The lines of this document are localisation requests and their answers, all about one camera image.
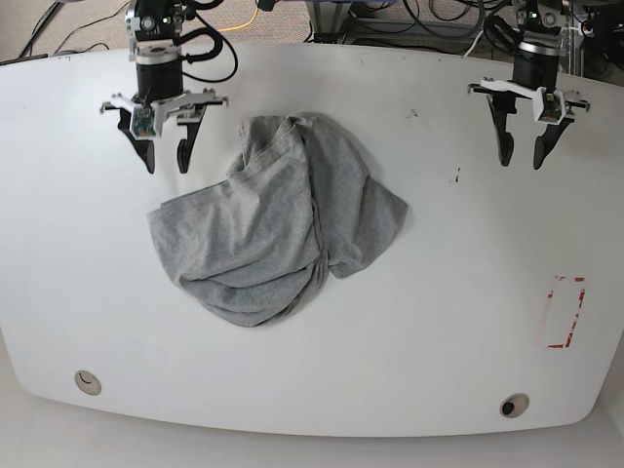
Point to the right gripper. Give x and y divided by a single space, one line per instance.
161 93

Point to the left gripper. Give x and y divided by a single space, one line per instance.
535 66

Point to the grey t-shirt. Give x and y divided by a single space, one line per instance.
298 204

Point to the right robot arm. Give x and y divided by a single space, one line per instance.
161 23

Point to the red tape rectangle marking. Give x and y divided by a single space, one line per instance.
563 308

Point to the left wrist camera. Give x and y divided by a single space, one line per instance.
549 107

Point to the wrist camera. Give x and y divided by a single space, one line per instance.
144 122
549 107

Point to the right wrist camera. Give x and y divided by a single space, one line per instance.
144 122

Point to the aluminium frame stand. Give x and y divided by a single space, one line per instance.
416 25

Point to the left table cable grommet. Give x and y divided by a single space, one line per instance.
87 382

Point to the table cable grommet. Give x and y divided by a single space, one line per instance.
514 405
87 382

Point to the right table cable grommet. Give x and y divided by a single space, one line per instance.
514 405

